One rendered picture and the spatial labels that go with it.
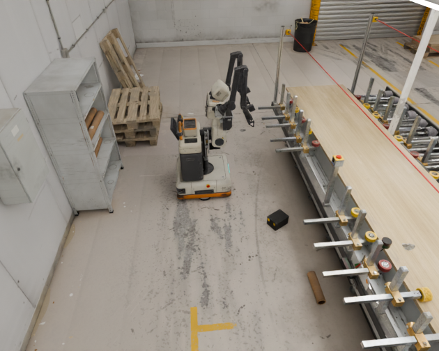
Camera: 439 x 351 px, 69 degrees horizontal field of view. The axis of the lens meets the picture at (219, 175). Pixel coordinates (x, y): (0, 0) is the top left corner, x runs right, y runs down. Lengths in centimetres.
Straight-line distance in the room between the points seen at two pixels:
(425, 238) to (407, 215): 23
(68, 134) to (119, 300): 165
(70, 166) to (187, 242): 147
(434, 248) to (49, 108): 333
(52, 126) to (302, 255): 278
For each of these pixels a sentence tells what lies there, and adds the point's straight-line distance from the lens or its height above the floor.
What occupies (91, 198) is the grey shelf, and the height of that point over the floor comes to 25.
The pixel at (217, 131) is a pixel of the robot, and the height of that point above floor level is 86.
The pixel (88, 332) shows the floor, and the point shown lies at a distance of 322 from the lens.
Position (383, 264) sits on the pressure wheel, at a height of 90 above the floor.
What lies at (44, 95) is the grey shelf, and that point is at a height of 151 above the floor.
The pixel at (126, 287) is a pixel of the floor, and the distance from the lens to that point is 333.
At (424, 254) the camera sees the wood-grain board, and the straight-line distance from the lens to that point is 266.
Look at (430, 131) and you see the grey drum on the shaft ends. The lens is 427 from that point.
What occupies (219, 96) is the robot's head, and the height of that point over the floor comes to 128.
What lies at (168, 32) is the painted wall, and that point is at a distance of 947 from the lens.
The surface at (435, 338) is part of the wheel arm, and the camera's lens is 223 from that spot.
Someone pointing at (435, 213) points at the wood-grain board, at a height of 90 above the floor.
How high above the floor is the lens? 272
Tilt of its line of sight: 39 degrees down
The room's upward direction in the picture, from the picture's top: 1 degrees counter-clockwise
